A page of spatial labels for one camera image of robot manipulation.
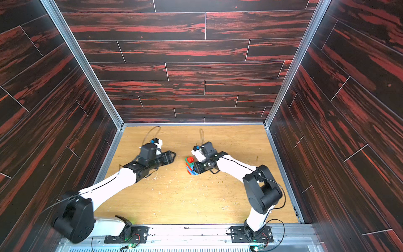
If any aluminium front rail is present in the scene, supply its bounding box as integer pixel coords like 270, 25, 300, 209
56, 223, 325, 252

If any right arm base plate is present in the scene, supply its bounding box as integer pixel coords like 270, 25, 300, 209
227, 224, 274, 243

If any red long lego brick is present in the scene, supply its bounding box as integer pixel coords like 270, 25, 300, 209
186, 164, 197, 175

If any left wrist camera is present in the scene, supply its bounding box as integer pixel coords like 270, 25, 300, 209
150, 138, 163, 152

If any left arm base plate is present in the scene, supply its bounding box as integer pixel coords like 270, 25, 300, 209
104, 226, 149, 245

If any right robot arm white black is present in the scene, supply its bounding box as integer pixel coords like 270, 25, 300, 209
192, 142, 283, 233

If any green long lego brick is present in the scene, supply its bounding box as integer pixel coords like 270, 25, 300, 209
186, 160, 194, 169

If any cyan lego brick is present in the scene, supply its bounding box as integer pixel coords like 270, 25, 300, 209
187, 168, 198, 175

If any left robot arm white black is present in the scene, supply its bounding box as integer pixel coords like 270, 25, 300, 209
51, 139, 176, 244

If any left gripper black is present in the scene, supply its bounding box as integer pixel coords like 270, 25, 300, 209
147, 150, 176, 172

